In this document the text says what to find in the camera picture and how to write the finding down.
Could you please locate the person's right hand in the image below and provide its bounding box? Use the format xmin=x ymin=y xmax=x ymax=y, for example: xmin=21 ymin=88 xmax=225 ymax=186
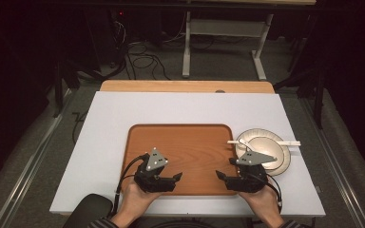
xmin=238 ymin=184 xmax=283 ymax=222

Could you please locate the thin black floor cable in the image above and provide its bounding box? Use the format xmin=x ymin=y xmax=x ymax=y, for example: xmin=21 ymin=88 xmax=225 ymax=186
xmin=71 ymin=110 xmax=88 ymax=144

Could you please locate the dark metal stand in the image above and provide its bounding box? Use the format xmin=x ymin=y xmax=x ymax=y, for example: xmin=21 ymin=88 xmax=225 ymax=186
xmin=274 ymin=61 xmax=328 ymax=130
xmin=51 ymin=58 xmax=81 ymax=119

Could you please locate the small white bowl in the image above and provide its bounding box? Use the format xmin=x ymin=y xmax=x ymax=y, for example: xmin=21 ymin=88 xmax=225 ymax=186
xmin=246 ymin=136 xmax=286 ymax=170

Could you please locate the white spoon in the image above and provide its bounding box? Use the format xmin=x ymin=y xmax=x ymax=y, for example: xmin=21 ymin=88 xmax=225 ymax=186
xmin=238 ymin=138 xmax=255 ymax=152

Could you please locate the white board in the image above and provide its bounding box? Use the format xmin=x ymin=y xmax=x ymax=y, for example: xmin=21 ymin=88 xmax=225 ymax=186
xmin=49 ymin=90 xmax=327 ymax=218

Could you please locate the white chopstick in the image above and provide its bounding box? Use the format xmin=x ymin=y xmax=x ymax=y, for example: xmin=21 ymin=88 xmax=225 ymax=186
xmin=227 ymin=142 xmax=302 ymax=147
xmin=227 ymin=140 xmax=301 ymax=145

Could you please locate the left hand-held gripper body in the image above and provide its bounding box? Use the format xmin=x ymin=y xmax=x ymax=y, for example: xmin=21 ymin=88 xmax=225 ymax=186
xmin=133 ymin=146 xmax=177 ymax=194

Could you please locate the wooden tray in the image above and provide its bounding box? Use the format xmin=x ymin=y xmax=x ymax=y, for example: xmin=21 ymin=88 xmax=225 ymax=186
xmin=121 ymin=123 xmax=240 ymax=197

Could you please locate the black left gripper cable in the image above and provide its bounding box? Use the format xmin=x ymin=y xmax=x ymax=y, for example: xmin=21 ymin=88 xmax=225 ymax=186
xmin=112 ymin=153 xmax=150 ymax=217

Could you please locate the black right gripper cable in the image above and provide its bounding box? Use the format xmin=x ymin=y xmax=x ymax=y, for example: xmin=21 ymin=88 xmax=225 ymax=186
xmin=256 ymin=173 xmax=283 ymax=213

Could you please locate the black floor cables bundle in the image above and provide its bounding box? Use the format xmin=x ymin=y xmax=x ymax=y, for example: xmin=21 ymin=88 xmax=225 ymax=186
xmin=108 ymin=18 xmax=172 ymax=82

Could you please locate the white metal desk frame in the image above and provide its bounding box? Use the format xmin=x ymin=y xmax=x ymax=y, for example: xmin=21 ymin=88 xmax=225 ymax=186
xmin=182 ymin=10 xmax=275 ymax=81

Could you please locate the person's left hand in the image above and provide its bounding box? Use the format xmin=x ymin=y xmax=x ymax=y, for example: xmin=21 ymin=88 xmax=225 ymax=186
xmin=119 ymin=181 xmax=163 ymax=220

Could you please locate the metal floor rail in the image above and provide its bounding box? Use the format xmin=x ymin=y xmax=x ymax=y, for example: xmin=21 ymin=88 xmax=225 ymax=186
xmin=298 ymin=94 xmax=365 ymax=228
xmin=0 ymin=89 xmax=74 ymax=228

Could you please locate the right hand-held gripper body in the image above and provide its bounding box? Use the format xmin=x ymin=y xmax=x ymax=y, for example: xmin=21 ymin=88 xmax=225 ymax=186
xmin=226 ymin=150 xmax=279 ymax=194

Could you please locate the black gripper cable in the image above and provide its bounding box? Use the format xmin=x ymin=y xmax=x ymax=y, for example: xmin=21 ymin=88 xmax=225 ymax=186
xmin=256 ymin=173 xmax=283 ymax=213
xmin=112 ymin=153 xmax=150 ymax=217

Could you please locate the wooden table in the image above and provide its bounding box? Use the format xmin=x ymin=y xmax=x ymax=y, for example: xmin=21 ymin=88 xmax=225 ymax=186
xmin=99 ymin=80 xmax=276 ymax=95

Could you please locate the large white plate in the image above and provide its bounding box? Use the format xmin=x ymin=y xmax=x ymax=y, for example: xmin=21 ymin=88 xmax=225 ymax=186
xmin=235 ymin=127 xmax=292 ymax=177

